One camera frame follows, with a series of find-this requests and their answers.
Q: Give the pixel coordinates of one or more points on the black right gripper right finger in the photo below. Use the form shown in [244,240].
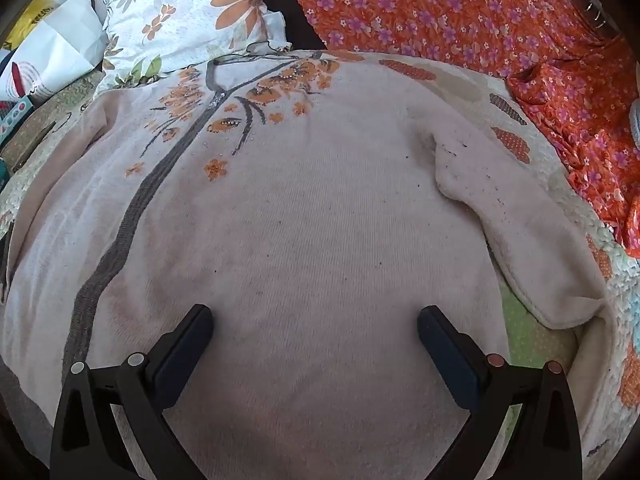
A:
[545,442]

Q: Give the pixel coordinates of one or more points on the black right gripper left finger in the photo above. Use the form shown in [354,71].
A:
[86,443]

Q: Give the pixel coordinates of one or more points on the pale pink knit sweater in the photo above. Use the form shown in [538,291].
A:
[316,203]

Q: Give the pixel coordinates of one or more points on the heart patterned quilted bedspread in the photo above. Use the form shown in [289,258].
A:
[314,265]

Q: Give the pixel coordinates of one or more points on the teal box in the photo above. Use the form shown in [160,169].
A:
[5,174]

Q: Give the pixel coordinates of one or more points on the light blue dotted card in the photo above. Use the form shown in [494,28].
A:
[15,118]

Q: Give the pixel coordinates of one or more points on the white paper bag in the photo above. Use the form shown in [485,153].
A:
[67,44]

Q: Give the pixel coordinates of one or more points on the orange floral fabric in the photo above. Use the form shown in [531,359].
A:
[573,83]

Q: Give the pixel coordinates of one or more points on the white floral pillow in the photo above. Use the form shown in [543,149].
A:
[149,39]

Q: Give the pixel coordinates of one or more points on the yellow plastic bag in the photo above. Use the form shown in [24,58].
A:
[35,12]

